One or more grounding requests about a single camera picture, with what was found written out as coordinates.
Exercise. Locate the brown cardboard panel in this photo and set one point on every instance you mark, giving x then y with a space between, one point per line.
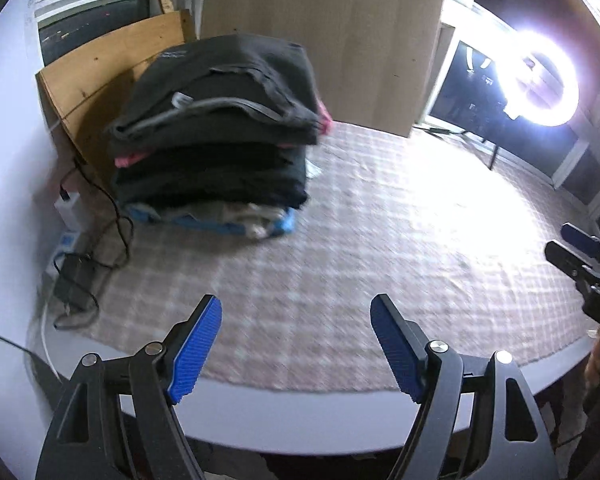
371 58

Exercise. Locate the black power adapter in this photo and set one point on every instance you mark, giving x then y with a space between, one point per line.
73 288

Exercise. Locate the wooden board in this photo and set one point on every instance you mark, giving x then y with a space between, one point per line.
88 86

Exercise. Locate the stack of folded dark clothes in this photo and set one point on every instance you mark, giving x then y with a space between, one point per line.
225 119

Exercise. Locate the white ring light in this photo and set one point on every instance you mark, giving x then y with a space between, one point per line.
538 80

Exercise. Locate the white power strip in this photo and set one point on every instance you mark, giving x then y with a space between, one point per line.
77 221

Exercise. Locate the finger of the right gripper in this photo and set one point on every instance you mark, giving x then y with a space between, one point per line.
584 275
586 243

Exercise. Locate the pink plaid table cloth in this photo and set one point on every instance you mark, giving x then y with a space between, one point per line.
458 246

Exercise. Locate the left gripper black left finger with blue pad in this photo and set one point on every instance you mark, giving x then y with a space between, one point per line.
116 419

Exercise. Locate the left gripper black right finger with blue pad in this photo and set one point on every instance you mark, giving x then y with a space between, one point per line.
507 435

